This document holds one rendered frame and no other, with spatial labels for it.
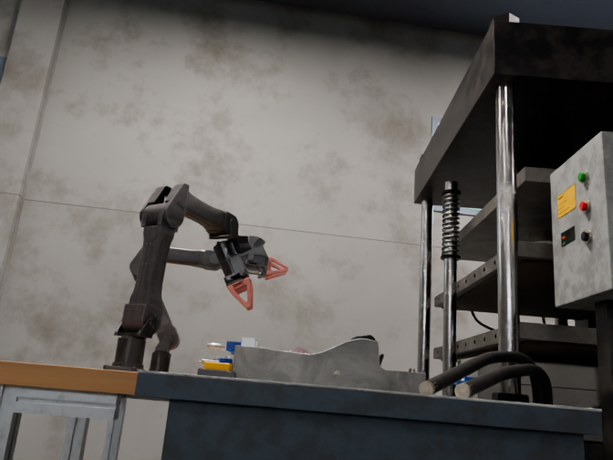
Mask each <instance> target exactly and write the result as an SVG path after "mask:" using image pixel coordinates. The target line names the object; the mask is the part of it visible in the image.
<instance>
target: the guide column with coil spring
mask: <svg viewBox="0 0 613 460"><path fill-rule="evenodd" d="M448 189H455V190H458V183H457V182H455V181H449V182H446V183H445V190H448ZM447 198H458V195H448V196H446V197H445V199H447ZM445 203H446V204H447V203H458V200H448V201H446V202H445ZM457 206H458V204H448V205H445V208H447V207H457ZM448 216H457V214H446V215H445V216H444V218H445V217H448ZM448 221H457V218H449V219H445V220H444V223H445V222H448ZM449 225H457V223H448V224H446V225H444V227H445V226H449ZM447 235H457V233H454V232H452V233H446V234H444V236H447ZM446 240H457V237H447V238H444V241H446ZM444 245H445V246H447V245H457V242H447V243H444ZM449 249H457V246H449V247H445V248H444V250H449ZM444 254H445V255H457V252H455V251H451V252H445V253H444ZM456 282H457V259H456V258H452V257H447V258H444V277H443V337H442V372H445V371H447V370H449V369H451V368H454V367H456V353H455V341H456V311H457V294H456ZM455 387H456V385H454V384H452V385H450V386H448V387H446V388H444V389H442V396H453V397H456V395H455V391H454V390H455Z"/></svg>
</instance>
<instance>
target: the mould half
mask: <svg viewBox="0 0 613 460"><path fill-rule="evenodd" d="M233 371H235V372H236V375H235V378H239V379H252V380H260V381H271V382H292V383H303V384H306V383H307V384H314V385H325V386H336V387H346V388H357V389H368V390H379V391H389V392H410V393H420V391H419V386H420V384H421V383H422V382H425V381H426V373H421V372H410V371H390V370H385V369H383V368H381V367H380V365H379V343H378V341H377V340H368V339H355V340H350V341H347V342H344V343H342V344H339V345H337V346H336V347H334V348H331V349H329V350H325V351H322V352H319V353H315V354H303V353H295V352H290V351H283V350H270V349H268V348H260V347H249V346H238V345H235V348H234V364H233ZM334 371H339V372H340V374H339V376H338V377H337V376H335V375H334Z"/></svg>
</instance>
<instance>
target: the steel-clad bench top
mask: <svg viewBox="0 0 613 460"><path fill-rule="evenodd" d="M138 372H142V373H152V374H163V375H174V376H185V377H195V378H206V379H217V380H228V381H239V382H260V383H271V384H281V385H292V386H303V387H314V388H324V389H335V390H346V391H357V392H377V393H388V394H399V395H409V396H420V397H431V398H443V399H453V400H464V401H475V402H486V403H506V404H517V405H528V406H538V407H549V408H560V409H571V410H581V411H592V412H602V409H593V408H582V407H571V406H560V405H550V404H539V403H528V402H508V401H496V400H485V399H479V398H464V397H453V396H442V395H431V394H421V393H410V392H389V391H379V390H368V389H357V388H346V387H336V386H325V385H314V384H307V383H306V384H303V383H292V382H271V381H260V380H252V379H239V378H228V377H217V376H207V375H196V374H185V373H178V372H177V373H174V372H164V371H147V370H145V371H143V370H138Z"/></svg>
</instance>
